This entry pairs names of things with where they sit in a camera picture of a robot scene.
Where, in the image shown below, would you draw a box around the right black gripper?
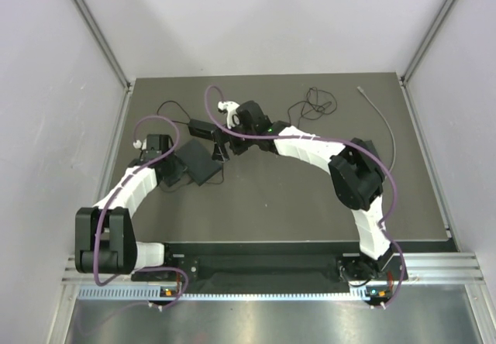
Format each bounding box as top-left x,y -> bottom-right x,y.
212,119 -> 257,163

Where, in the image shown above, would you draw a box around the black box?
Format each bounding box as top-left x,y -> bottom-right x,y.
176,139 -> 222,186

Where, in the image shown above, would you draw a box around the black power brick adapter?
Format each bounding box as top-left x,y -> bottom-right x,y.
188,119 -> 217,141

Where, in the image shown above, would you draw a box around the thin black power cord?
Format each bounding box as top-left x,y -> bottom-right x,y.
156,99 -> 195,126

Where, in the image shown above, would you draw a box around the thin black adapter cord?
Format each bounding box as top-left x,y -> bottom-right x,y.
287,87 -> 337,130

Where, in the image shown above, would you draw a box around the grey ethernet cable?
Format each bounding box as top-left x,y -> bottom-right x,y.
356,85 -> 397,170

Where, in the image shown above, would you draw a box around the dark grey network switch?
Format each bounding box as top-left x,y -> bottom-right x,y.
351,138 -> 379,157

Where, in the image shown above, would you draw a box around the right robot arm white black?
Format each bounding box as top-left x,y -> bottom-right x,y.
218,101 -> 393,280

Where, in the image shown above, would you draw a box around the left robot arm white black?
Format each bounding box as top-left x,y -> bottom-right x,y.
74,134 -> 184,280

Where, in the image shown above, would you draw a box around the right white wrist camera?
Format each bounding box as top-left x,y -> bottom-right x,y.
218,101 -> 239,129

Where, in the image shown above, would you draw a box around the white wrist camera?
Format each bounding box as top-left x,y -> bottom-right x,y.
133,138 -> 148,153
218,101 -> 239,129

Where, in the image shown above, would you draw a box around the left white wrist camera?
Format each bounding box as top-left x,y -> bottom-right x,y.
133,138 -> 148,153

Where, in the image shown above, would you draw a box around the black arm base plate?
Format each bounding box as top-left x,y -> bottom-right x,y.
166,242 -> 408,294

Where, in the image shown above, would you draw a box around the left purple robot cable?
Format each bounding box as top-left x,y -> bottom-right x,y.
77,115 -> 191,333

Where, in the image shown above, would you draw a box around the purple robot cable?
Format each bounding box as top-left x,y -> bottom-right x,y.
204,84 -> 404,308
77,115 -> 191,333

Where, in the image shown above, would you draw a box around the grey slotted cable duct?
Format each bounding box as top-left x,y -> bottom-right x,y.
77,284 -> 392,302

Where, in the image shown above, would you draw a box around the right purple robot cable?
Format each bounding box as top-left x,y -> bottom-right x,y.
204,84 -> 404,308

